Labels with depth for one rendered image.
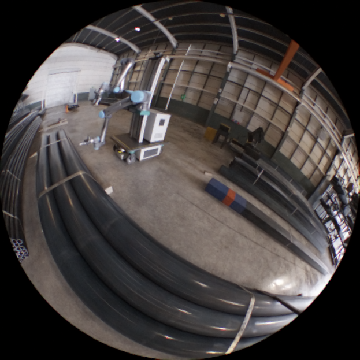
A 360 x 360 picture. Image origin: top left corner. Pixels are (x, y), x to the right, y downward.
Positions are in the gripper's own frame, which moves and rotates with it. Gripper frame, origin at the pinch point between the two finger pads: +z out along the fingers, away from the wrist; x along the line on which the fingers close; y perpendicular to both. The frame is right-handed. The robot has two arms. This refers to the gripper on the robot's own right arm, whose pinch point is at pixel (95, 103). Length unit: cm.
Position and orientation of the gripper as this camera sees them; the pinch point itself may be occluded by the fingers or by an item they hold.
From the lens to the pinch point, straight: 178.8
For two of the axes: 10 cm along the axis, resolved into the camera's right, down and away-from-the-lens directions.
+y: 3.0, -0.9, 9.5
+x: -8.8, -4.0, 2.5
